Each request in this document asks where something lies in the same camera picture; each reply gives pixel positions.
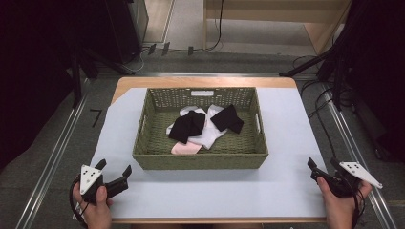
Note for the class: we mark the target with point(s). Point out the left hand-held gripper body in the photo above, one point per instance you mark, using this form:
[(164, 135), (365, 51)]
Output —
[(90, 178)]

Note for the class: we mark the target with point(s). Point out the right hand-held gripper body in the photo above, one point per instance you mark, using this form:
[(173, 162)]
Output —
[(347, 183)]

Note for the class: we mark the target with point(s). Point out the person's right hand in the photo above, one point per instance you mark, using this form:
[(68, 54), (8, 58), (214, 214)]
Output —
[(339, 211)]

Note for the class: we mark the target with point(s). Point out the person's left hand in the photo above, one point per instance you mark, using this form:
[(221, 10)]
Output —
[(97, 213)]

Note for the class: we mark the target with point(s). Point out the pale blue table mat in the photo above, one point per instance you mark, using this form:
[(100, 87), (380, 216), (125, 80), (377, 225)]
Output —
[(286, 127)]

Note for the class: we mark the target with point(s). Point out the green woven basket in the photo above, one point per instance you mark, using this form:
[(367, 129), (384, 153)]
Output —
[(153, 140)]

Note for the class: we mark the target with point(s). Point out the pink sock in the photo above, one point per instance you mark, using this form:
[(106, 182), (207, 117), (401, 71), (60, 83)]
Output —
[(186, 148)]

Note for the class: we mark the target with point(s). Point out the black metal stand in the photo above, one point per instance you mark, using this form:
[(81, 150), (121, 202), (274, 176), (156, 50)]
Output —
[(76, 79)]

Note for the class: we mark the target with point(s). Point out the black sock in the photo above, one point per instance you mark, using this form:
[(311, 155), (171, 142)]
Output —
[(187, 125), (226, 118)]

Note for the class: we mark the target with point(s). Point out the black stand leg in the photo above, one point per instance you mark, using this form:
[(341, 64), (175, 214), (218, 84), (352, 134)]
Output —
[(305, 65)]

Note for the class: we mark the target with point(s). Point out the dark curtain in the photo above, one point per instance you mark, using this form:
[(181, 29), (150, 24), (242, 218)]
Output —
[(379, 63), (31, 63)]

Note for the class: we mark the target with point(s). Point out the small black block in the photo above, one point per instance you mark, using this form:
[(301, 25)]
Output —
[(152, 49), (190, 50), (165, 48)]

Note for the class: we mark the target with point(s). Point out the light wooden desk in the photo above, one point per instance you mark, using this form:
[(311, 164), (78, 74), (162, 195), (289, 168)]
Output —
[(321, 31)]

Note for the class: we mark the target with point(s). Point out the black cabinet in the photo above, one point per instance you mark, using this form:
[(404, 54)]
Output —
[(127, 28)]

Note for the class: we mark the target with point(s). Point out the metal floor rail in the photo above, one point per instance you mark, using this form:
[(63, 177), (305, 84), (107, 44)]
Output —
[(353, 143), (54, 152)]

